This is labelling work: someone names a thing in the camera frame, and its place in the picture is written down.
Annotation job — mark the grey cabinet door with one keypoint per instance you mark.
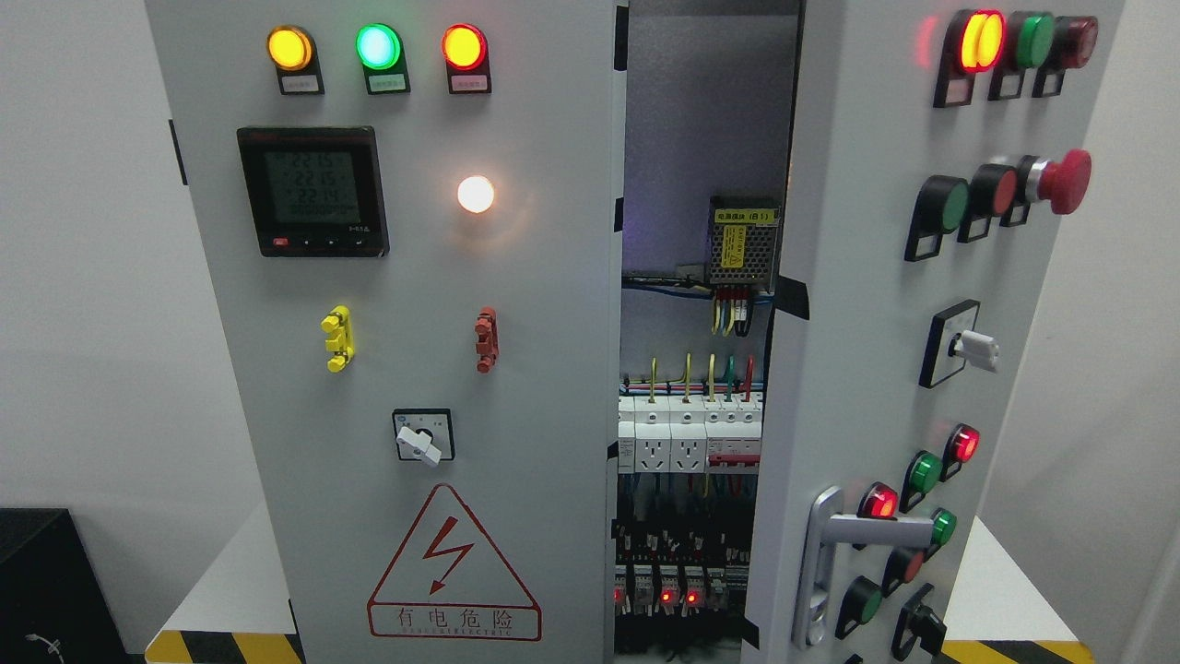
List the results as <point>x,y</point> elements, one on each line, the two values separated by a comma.
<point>903,114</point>
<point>531,437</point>

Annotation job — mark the red terminal connector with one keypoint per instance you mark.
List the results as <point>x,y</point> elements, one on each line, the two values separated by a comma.
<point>487,341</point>

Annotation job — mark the white socket breaker row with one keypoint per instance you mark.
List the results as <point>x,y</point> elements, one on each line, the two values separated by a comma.
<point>696,435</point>

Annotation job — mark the white glowing indicator light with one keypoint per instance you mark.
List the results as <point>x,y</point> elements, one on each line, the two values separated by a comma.
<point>476,194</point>

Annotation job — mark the perforated metal power supply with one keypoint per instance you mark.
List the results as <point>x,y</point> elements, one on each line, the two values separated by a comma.
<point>743,240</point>

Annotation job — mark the yellow terminal connector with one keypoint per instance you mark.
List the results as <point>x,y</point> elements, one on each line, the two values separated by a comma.
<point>339,342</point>

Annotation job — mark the relay row with red leds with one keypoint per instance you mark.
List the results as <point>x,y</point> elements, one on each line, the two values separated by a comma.
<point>684,590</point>

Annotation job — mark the red electric warning sticker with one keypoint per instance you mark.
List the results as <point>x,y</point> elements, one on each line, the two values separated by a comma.
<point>449,580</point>

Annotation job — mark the black digital power meter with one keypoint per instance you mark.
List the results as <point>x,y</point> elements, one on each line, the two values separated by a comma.
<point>315,191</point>

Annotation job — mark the red indicator light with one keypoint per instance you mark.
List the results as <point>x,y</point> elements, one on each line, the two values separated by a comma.
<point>466,53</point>

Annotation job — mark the green indicator light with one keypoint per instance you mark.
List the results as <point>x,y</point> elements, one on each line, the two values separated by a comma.
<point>383,59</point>

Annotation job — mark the yellow indicator light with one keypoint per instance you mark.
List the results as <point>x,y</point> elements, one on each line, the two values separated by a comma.
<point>294,54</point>

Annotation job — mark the red emergency stop button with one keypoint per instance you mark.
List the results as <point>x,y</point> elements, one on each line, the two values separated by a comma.
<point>1063,183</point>

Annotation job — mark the black box at left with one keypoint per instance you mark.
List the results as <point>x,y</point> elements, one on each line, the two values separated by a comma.
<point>52,608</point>

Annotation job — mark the white rotary selector switch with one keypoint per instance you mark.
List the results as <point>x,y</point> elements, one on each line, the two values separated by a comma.
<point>425,435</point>

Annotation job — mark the silver door handle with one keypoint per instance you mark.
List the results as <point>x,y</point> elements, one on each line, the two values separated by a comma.
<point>828,526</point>

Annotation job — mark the white selector switch right door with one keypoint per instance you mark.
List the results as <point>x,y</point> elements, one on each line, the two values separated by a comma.
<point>952,344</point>

